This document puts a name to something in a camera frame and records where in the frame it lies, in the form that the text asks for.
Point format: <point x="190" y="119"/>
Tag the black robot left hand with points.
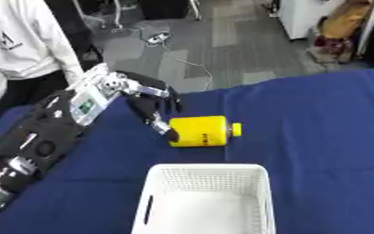
<point x="144" y="100"/>

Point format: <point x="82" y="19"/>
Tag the yellow bottle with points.
<point x="201" y="131"/>

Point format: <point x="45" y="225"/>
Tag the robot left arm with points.
<point x="40" y="143"/>

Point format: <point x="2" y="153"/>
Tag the white power strip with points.
<point x="158" y="38"/>

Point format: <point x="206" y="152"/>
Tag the chair legs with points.
<point x="115" y="15"/>

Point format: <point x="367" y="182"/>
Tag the white perforated plastic basket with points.
<point x="206" y="201"/>

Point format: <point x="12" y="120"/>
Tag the person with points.
<point x="19" y="45"/>

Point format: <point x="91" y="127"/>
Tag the white cabinet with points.
<point x="302" y="16"/>

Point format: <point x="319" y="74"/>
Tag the yellow and red bag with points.
<point x="340" y="30"/>

